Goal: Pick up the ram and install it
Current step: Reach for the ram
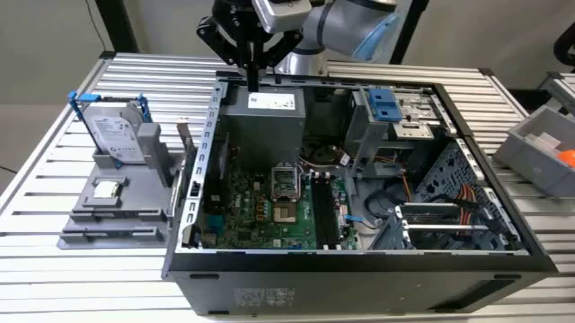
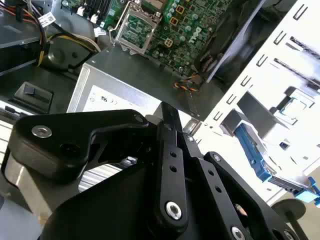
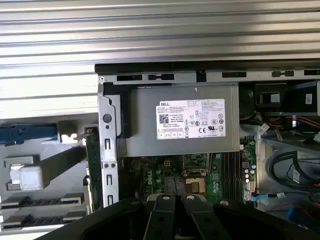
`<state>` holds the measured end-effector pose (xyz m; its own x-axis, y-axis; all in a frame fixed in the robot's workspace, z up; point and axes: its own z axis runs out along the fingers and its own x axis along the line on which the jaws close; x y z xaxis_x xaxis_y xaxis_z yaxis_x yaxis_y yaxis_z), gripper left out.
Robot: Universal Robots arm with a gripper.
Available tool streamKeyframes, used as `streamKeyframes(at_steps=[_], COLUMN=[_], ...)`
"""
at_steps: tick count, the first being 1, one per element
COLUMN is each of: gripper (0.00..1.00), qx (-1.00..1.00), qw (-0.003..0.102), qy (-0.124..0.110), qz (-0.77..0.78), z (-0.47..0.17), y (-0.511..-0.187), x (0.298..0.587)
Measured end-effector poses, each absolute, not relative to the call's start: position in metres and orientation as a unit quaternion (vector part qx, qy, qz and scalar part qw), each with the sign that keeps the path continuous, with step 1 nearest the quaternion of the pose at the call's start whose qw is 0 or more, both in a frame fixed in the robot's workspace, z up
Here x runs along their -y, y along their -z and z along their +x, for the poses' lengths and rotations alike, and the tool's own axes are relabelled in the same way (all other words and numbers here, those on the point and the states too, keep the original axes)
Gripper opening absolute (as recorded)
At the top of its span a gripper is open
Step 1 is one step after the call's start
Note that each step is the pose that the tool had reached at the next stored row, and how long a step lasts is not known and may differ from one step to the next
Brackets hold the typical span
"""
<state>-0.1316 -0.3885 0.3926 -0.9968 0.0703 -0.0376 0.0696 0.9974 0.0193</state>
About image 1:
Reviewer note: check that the white block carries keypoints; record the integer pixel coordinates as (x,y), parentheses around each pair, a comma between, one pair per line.
(545,141)

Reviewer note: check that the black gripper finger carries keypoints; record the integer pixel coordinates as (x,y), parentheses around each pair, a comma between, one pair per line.
(280,43)
(220,40)

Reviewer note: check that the metal drive cage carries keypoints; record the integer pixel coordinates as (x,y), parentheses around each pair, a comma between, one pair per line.
(411,129)

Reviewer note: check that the grey parts rack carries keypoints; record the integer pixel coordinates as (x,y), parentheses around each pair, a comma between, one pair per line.
(134,188)

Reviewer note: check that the blue plastic drive latch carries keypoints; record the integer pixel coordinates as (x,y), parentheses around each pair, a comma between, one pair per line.
(384,107)

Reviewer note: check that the metal slat side table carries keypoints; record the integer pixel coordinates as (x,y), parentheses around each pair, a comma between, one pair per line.
(559,87)

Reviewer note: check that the grey plastic bin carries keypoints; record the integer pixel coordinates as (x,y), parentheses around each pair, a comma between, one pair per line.
(533,168)

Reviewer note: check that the black frame post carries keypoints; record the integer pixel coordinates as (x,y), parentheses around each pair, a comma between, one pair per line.
(118,27)
(411,33)

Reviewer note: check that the black office chair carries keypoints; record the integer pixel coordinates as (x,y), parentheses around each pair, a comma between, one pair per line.
(559,50)

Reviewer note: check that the silver CPU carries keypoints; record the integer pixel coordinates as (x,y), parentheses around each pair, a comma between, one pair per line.
(105,190)

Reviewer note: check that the blue disk carrier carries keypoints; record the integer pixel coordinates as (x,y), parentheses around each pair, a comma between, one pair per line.
(86,97)

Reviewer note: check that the orange ball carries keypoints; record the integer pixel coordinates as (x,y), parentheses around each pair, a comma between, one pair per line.
(568,158)

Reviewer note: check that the CPU socket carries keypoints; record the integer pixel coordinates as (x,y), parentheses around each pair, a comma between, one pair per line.
(284,212)

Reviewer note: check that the green motherboard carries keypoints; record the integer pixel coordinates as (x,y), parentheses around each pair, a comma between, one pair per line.
(244,223)

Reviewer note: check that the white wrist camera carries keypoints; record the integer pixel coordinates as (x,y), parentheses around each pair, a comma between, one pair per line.
(282,15)

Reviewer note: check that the grey power supply unit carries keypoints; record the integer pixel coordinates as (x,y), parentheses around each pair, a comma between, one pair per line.
(262,134)

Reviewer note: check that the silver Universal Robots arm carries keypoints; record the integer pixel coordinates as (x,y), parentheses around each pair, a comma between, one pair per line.
(332,20)

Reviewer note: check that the metal disk bay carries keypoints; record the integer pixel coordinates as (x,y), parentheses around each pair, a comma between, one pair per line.
(441,227)

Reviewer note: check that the black PC case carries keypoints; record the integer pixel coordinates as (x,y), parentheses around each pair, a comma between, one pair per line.
(313,289)

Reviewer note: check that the silver hard disk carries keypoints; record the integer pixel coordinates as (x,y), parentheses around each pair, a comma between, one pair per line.
(116,134)

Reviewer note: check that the RAM stick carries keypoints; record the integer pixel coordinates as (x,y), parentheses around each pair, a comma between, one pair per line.
(112,232)
(112,214)

